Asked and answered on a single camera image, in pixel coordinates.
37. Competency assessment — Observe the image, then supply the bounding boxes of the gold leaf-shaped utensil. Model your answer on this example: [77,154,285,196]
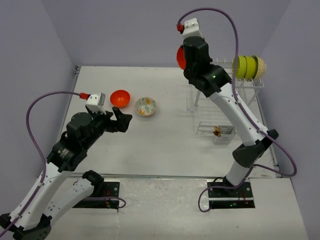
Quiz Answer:
[213,126,221,138]

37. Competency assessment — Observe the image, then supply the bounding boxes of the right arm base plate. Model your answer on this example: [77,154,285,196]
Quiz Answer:
[207,181,256,210]

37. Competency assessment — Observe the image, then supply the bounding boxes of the beige bowl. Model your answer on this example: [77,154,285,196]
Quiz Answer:
[252,55,267,80]

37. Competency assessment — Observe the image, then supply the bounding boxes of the floral patterned white bowl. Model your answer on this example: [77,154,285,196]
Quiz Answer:
[134,96,158,117]

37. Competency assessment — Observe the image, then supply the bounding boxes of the white cutlery holder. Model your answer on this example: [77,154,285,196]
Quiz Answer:
[213,125,236,145]

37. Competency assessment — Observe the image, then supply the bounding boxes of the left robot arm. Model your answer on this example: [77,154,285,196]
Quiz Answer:
[0,107,133,240]

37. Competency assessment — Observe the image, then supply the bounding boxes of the green bowl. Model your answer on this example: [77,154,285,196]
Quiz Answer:
[244,56,257,80]
[232,55,247,79]

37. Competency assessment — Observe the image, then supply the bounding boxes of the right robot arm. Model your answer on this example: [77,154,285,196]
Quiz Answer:
[182,36,279,197]

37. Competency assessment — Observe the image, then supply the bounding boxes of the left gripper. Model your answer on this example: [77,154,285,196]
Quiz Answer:
[82,105,133,149]

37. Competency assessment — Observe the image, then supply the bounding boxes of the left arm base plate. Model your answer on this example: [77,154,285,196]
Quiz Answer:
[73,181,120,210]

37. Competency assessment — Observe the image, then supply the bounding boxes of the white wire dish rack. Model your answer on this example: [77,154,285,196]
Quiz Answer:
[183,61,267,146]

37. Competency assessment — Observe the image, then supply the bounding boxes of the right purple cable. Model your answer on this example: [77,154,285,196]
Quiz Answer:
[176,7,298,213]

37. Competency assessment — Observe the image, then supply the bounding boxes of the orange bowl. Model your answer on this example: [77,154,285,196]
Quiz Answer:
[176,45,186,70]
[109,89,131,108]

